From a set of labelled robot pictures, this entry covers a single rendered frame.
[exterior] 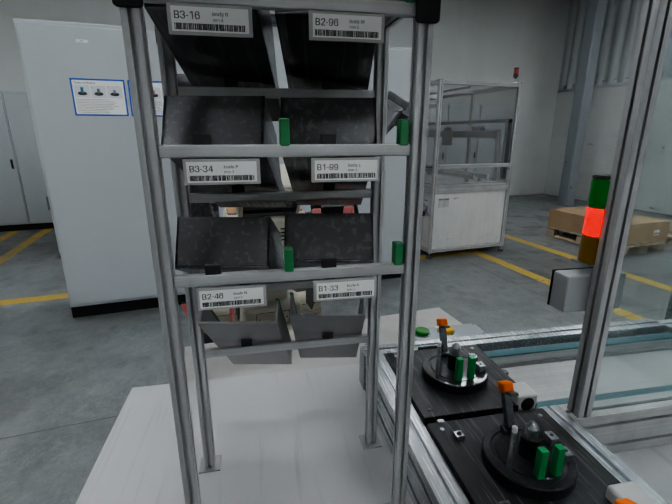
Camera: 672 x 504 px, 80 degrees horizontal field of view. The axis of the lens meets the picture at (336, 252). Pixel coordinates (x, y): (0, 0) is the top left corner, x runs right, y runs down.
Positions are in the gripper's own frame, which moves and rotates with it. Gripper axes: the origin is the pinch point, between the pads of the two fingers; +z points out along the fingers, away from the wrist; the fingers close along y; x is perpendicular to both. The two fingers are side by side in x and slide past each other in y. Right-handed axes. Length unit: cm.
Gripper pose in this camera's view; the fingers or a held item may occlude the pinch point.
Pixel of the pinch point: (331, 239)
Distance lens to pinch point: 84.0
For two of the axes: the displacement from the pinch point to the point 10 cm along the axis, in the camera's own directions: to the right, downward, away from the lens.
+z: -1.0, 7.2, -6.8
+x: 1.6, 6.9, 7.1
